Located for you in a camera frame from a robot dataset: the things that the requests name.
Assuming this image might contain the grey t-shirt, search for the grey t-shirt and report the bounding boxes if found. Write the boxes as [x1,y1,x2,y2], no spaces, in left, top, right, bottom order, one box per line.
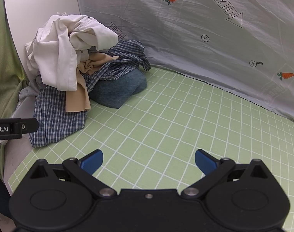
[19,75,46,101]

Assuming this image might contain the grey printed sheet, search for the grey printed sheet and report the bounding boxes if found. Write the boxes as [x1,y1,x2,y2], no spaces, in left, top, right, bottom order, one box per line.
[78,0,294,119]

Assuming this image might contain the green fabric curtain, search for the green fabric curtain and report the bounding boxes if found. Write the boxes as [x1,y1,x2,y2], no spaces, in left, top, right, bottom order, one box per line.
[0,0,29,178]

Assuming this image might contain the beige cloth garment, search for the beige cloth garment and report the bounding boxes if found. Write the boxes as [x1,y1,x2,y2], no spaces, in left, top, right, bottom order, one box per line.
[65,52,119,112]

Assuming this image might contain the blue plaid shirt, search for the blue plaid shirt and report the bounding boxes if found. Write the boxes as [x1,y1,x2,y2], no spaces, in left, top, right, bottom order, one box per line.
[29,40,151,148]

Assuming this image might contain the white pants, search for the white pants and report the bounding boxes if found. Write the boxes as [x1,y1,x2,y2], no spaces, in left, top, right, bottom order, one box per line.
[25,14,118,91]

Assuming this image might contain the blue denim garment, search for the blue denim garment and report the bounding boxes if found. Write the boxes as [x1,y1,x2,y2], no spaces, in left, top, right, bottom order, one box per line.
[89,68,147,109]

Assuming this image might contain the green grid mat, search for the green grid mat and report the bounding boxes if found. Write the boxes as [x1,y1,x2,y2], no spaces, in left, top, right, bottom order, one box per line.
[4,68,294,231]

